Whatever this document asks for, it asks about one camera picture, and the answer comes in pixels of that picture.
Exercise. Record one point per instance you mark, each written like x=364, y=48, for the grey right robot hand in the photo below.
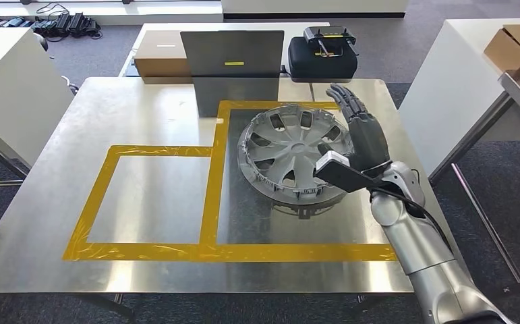
x=369, y=138

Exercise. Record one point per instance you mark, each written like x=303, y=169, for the silver plastic wheel hubcap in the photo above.
x=286, y=152

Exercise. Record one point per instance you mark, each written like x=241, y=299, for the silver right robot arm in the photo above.
x=425, y=250

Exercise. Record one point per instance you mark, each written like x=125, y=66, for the black box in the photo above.
x=322, y=65

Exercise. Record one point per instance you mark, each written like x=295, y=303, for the black remote controller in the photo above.
x=329, y=35

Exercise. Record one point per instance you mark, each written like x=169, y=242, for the grey box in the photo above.
x=233, y=49

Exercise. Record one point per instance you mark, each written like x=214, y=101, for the yellow tape rectangle on bench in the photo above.
x=215, y=201

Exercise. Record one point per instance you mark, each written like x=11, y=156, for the brown cardboard box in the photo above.
x=159, y=53
x=519, y=49

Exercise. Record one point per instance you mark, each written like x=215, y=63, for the black power adapters bundle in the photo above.
x=67, y=24

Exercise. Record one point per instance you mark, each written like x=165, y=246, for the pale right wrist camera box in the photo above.
x=340, y=172

